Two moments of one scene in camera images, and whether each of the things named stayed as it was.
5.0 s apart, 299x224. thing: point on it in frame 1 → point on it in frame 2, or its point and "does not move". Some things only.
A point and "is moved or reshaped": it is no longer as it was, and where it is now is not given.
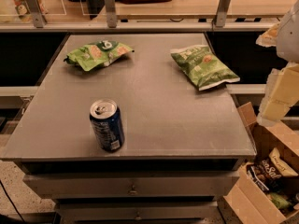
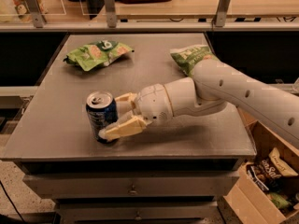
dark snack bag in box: (267, 175) does not move
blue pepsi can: (107, 124) is moved or reshaped
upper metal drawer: (132, 184) does not move
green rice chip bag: (95, 55) does not move
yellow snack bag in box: (282, 167) does not move
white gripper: (289, 38) → (153, 103)
